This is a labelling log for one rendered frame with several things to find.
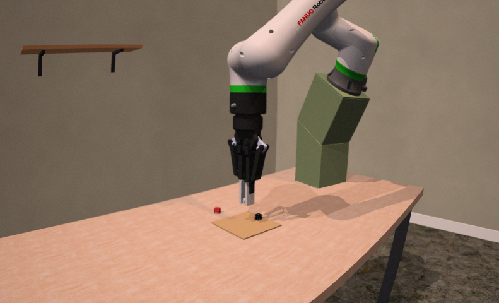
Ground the tan square mat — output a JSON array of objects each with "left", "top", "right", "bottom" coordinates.
[{"left": 211, "top": 211, "right": 282, "bottom": 240}]

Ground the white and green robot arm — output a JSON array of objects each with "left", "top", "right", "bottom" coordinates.
[{"left": 227, "top": 0, "right": 379, "bottom": 117}]

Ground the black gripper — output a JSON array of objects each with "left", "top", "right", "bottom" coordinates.
[{"left": 228, "top": 115, "right": 269, "bottom": 206}]

